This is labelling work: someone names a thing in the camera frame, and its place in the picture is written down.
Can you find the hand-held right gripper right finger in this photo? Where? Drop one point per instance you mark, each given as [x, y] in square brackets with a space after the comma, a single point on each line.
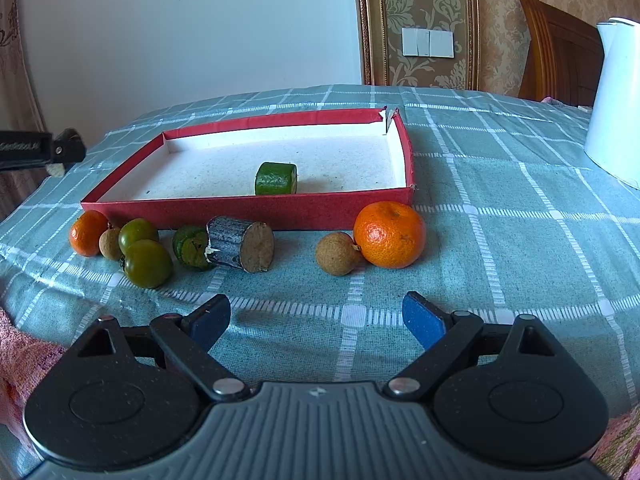
[425, 322]

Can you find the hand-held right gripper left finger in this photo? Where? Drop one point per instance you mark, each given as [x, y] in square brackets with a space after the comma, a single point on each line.
[210, 321]

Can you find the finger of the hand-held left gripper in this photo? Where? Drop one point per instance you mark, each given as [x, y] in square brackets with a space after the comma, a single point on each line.
[69, 150]

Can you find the dark green cucumber piece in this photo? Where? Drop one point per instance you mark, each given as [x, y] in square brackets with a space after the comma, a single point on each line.
[189, 247]

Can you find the green tomato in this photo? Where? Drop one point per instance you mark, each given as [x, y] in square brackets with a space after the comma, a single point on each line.
[149, 265]
[137, 230]

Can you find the small orange mandarin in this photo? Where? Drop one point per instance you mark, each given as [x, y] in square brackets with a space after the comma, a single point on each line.
[87, 234]

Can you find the large orange mandarin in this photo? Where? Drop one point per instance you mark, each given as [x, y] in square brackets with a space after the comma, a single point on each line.
[390, 235]

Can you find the small brown longan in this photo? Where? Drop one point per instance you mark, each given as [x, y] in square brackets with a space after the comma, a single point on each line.
[110, 245]

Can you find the red shallow cardboard box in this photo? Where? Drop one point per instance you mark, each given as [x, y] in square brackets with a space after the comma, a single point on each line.
[200, 212]

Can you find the large brown longan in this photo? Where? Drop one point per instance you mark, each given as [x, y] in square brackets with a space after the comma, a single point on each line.
[337, 255]

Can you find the brown patterned curtain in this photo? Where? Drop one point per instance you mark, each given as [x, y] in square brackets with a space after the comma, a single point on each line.
[15, 60]

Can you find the teal checked tablecloth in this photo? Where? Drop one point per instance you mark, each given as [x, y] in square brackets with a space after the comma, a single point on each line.
[500, 240]

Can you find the light green cucumber piece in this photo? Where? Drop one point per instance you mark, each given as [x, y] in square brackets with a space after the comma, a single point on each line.
[276, 178]

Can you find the pink grey cloth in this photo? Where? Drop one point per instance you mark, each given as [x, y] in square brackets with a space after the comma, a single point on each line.
[562, 102]

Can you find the white electric kettle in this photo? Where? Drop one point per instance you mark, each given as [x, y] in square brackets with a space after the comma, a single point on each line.
[617, 110]

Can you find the brown wooden headboard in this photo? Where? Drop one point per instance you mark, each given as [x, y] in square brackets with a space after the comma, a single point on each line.
[560, 50]

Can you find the white wall switch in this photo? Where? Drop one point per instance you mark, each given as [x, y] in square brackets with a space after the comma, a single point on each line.
[427, 42]

